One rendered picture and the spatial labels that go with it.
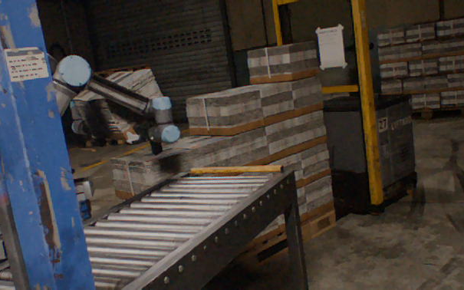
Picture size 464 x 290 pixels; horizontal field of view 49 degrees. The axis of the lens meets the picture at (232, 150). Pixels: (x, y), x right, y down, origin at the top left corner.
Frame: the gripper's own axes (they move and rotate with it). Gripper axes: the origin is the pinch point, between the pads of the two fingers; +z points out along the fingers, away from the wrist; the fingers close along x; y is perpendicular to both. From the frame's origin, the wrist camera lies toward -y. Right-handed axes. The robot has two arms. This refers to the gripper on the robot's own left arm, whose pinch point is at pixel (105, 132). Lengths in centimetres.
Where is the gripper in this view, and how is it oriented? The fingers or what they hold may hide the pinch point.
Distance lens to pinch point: 279.3
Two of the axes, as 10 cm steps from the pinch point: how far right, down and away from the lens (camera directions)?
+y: -4.1, -8.2, -3.9
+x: 6.7, -5.7, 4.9
